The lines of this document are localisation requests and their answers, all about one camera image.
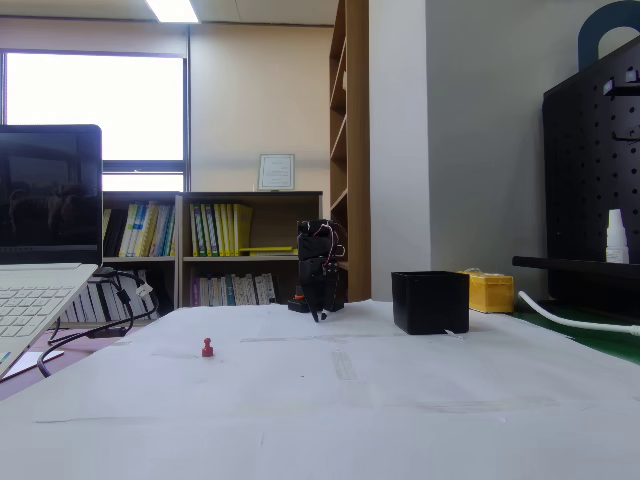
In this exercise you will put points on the small red pawn piece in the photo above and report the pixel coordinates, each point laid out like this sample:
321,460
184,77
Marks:
207,351

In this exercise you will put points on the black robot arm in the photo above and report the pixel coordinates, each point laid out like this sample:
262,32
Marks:
312,245

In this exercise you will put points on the black square plastic cup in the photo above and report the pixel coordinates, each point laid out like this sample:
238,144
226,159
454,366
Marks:
430,302

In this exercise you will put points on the yellow cardboard box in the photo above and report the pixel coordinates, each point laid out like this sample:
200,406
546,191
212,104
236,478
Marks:
492,295

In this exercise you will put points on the orange black clamp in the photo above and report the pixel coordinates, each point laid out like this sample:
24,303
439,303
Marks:
299,298

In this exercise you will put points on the flat yellow book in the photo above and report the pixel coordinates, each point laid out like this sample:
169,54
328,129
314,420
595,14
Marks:
270,250

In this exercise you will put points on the low wooden bookshelf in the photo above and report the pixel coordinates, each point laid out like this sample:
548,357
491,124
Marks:
280,225
172,280

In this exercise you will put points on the thick yellow book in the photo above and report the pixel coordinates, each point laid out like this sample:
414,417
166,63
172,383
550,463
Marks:
244,230

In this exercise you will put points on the white paper cover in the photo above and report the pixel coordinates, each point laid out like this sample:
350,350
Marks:
320,410

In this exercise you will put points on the framed certificate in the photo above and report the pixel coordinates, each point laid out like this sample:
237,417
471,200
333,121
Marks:
276,172

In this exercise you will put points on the tall wooden bookshelf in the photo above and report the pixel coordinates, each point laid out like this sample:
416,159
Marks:
357,150

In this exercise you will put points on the green desk mat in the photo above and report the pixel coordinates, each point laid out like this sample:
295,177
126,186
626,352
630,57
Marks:
600,337

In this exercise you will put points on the white laptop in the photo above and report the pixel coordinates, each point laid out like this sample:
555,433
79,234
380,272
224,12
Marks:
50,200

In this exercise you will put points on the window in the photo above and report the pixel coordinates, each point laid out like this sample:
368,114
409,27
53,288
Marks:
95,105

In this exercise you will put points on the white paper note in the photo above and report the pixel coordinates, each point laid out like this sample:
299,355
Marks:
35,361

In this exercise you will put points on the black pegboard stand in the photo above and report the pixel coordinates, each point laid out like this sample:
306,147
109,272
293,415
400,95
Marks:
590,190

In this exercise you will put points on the white plastic bottle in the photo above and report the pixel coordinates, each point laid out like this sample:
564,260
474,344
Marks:
616,240

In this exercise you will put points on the ceiling light panel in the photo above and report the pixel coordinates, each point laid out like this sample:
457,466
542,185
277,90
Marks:
172,10

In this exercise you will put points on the blue arch sign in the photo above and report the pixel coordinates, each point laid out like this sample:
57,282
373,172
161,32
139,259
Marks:
587,30

